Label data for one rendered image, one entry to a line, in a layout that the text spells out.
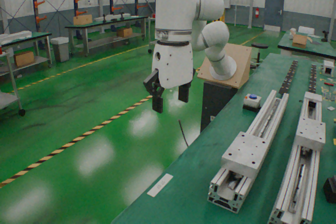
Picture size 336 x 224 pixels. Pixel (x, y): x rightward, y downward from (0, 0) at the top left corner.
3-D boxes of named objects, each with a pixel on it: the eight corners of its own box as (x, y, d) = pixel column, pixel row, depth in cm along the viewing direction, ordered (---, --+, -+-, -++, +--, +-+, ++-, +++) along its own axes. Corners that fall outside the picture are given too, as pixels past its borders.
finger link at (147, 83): (145, 70, 47) (146, 95, 50) (171, 63, 52) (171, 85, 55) (142, 69, 48) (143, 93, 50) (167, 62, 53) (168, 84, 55)
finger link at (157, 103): (153, 89, 49) (153, 117, 52) (163, 86, 51) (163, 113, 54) (143, 85, 51) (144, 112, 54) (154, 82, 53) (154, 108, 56)
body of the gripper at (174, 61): (169, 41, 45) (167, 92, 49) (199, 38, 52) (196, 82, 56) (145, 37, 50) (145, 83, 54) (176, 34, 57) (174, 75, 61)
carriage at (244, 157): (237, 146, 77) (240, 130, 74) (265, 156, 71) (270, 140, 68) (218, 173, 65) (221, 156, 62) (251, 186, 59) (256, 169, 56)
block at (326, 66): (319, 71, 180) (321, 62, 176) (331, 74, 174) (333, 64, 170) (319, 74, 173) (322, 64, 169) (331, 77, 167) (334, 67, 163)
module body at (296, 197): (300, 112, 111) (304, 98, 107) (317, 116, 105) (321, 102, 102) (266, 225, 52) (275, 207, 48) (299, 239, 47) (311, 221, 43)
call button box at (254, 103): (246, 103, 121) (248, 92, 119) (262, 107, 116) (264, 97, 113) (242, 108, 115) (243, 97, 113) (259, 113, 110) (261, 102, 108)
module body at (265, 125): (269, 103, 121) (272, 89, 117) (285, 107, 116) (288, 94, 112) (207, 200, 62) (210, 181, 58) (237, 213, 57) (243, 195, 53)
